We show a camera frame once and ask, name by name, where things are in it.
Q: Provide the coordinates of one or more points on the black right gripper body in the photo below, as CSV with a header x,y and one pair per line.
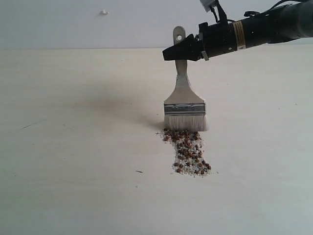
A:
x,y
216,39

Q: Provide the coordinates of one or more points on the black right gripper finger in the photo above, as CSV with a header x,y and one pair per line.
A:
x,y
189,48

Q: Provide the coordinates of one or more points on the wide white-bristle paint brush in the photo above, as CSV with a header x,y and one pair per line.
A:
x,y
184,109

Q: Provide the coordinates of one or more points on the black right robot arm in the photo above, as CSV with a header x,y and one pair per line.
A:
x,y
284,22

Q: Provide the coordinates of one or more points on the scattered brown pellets and rice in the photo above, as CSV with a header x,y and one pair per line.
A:
x,y
189,153

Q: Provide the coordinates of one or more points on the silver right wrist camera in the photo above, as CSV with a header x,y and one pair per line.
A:
x,y
208,5

